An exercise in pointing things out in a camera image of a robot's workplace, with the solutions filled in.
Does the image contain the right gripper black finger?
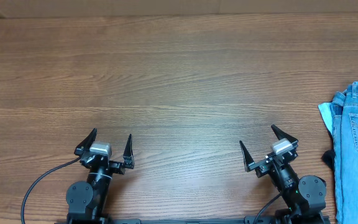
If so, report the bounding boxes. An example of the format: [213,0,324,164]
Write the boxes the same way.
[239,141,255,172]
[271,124,298,146]

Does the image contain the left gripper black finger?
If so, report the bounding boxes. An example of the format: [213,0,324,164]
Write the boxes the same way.
[123,134,135,169]
[74,128,97,156]

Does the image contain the light blue denim jeans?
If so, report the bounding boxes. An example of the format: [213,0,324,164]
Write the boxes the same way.
[331,82,358,223]

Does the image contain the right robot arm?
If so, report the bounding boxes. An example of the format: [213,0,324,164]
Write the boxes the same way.
[239,124,330,224]

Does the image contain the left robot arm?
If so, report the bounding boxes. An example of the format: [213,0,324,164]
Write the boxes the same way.
[66,128,135,223]

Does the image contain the light blue cloth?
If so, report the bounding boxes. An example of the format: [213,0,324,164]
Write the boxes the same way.
[318,103,334,134]

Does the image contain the black garment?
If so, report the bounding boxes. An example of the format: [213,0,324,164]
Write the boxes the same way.
[321,149,336,171]

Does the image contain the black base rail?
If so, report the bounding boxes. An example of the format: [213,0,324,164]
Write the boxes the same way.
[56,216,331,224]

